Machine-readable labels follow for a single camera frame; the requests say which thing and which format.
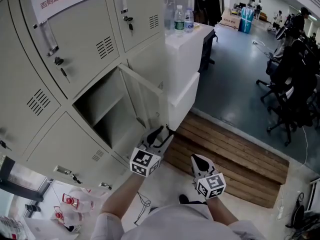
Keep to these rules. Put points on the person's white shirt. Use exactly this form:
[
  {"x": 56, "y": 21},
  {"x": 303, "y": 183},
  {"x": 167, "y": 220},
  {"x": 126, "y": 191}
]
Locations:
[{"x": 180, "y": 224}]

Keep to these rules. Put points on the cardboard box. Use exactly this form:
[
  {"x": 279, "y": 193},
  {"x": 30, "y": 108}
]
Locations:
[{"x": 230, "y": 20}]

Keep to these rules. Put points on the black office chair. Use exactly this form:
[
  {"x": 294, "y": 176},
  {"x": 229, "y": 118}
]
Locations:
[
  {"x": 297, "y": 89},
  {"x": 268, "y": 84}
]

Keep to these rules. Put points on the black desk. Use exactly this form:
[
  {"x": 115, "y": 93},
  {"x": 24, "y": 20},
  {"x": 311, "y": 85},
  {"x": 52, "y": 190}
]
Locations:
[{"x": 208, "y": 49}]

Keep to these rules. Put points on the beige metal locker cabinet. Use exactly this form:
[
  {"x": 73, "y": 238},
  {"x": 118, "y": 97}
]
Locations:
[{"x": 75, "y": 46}]

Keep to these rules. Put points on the wooden slat platform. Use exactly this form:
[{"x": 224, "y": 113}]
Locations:
[{"x": 225, "y": 154}]

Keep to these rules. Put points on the plastic bags with red items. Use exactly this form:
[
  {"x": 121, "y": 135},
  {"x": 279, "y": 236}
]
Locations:
[{"x": 75, "y": 205}]

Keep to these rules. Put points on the person's black shoe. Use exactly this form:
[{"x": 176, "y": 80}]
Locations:
[{"x": 184, "y": 199}]

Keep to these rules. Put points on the white power strip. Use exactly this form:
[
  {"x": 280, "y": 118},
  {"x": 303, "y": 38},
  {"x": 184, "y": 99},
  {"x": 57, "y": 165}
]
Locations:
[{"x": 280, "y": 212}]

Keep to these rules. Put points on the person's left forearm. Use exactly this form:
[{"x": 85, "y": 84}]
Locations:
[{"x": 122, "y": 196}]

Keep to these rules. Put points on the large white box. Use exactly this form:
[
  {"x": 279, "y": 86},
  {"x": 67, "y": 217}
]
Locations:
[{"x": 183, "y": 56}]

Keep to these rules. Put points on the person's right forearm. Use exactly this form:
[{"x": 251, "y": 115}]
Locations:
[{"x": 221, "y": 211}]

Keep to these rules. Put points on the clear water bottle green label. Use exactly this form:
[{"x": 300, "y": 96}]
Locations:
[{"x": 179, "y": 19}]

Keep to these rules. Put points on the beige metal locker door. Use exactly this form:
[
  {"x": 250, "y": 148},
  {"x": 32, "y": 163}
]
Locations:
[{"x": 146, "y": 97}]

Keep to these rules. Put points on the clear plastic label holder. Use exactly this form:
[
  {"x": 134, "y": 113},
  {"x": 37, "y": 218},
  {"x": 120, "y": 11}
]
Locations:
[
  {"x": 122, "y": 0},
  {"x": 48, "y": 37}
]

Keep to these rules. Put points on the clear water bottle blue label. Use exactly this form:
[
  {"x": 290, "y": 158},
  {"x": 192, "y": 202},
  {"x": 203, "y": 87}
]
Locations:
[{"x": 189, "y": 20}]

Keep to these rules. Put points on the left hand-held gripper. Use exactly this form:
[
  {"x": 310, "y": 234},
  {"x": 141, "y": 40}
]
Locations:
[{"x": 145, "y": 161}]

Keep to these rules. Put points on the blue white bag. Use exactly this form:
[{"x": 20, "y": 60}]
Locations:
[{"x": 246, "y": 20}]

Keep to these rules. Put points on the dark hanging clothes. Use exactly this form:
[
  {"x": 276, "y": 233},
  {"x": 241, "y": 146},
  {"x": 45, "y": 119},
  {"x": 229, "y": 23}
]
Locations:
[{"x": 208, "y": 1}]

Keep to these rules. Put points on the white paper notice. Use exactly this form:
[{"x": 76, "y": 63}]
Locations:
[{"x": 62, "y": 1}]

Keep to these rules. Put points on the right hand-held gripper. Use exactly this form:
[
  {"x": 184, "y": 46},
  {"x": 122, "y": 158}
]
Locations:
[{"x": 211, "y": 185}]

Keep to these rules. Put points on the black-headed locker key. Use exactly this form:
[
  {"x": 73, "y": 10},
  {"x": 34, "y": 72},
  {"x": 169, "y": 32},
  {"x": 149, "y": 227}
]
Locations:
[
  {"x": 59, "y": 61},
  {"x": 3, "y": 144},
  {"x": 129, "y": 21},
  {"x": 75, "y": 178}
]

